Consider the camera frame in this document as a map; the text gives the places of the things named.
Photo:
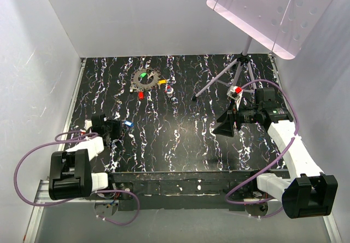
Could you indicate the purple music stand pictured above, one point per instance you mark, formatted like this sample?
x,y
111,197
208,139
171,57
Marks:
x,y
309,35

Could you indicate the metal key organizer disc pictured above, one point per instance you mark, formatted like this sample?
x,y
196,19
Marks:
x,y
143,84

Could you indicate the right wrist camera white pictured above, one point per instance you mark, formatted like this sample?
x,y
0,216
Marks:
x,y
235,93

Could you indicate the red key tag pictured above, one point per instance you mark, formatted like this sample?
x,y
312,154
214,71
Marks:
x,y
141,95

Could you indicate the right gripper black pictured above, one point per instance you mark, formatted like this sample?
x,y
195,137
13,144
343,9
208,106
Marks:
x,y
226,128

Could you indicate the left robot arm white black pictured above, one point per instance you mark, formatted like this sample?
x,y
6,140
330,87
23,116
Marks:
x,y
70,173

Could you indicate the silver key in disc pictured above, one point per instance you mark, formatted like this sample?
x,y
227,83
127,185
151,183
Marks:
x,y
151,74

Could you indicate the ice cream keychain toy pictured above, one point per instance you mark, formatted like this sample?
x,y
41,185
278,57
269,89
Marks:
x,y
169,91

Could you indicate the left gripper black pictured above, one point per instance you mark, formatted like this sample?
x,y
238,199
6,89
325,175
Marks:
x,y
116,125

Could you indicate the blue key tag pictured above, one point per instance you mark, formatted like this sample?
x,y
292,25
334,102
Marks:
x,y
128,123

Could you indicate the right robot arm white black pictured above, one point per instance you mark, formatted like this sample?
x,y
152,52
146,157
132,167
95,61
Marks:
x,y
309,192

